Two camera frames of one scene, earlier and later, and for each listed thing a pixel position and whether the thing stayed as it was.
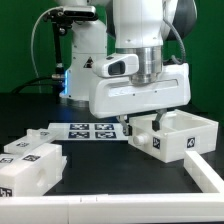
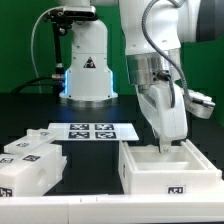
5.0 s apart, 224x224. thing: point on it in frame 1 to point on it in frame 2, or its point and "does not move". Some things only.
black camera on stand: [62, 19] does not move
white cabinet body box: [180, 132] to [182, 169]
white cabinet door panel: [34, 136] does not move
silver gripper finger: [156, 121] to [165, 146]
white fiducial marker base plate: [86, 131] does not move
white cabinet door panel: [46, 159] does not move
